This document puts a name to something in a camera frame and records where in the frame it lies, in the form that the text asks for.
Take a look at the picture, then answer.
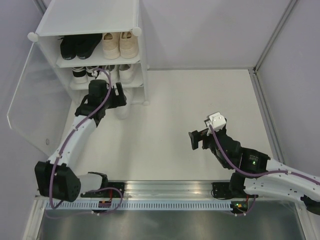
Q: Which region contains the beige lace sneaker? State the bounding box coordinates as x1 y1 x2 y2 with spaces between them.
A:
102 32 120 60
119 31 139 59

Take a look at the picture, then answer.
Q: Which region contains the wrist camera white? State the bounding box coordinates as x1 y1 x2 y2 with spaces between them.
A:
91 70 100 79
204 112 227 132

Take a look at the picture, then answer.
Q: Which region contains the black white patterned sneaker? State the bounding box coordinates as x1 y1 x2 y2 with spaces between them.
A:
85 66 100 82

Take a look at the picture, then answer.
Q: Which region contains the white plastic shoe cabinet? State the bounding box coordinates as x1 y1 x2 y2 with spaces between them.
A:
27 0 150 106

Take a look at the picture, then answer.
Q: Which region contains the white slotted cable duct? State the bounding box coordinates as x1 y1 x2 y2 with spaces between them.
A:
58 199 233 211

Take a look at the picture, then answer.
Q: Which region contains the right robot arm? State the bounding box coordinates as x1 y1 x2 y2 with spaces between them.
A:
188 128 320 215

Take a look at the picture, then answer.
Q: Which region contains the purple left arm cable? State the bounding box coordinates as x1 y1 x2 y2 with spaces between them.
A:
49 67 123 215

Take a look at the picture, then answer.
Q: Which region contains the aluminium corner frame post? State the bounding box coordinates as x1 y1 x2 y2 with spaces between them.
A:
252 0 306 73

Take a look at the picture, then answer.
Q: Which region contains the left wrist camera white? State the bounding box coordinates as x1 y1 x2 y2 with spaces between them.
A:
91 70 100 79

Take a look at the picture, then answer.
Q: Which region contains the black canvas sneaker front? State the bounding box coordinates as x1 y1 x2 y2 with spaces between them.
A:
75 33 102 60

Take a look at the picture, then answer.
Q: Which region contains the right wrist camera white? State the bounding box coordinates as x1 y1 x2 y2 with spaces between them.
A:
204 112 227 132

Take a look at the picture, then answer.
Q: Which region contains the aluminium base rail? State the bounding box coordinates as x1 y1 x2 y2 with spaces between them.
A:
34 178 308 200

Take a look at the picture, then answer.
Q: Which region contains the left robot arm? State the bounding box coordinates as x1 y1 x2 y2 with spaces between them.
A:
34 79 127 202

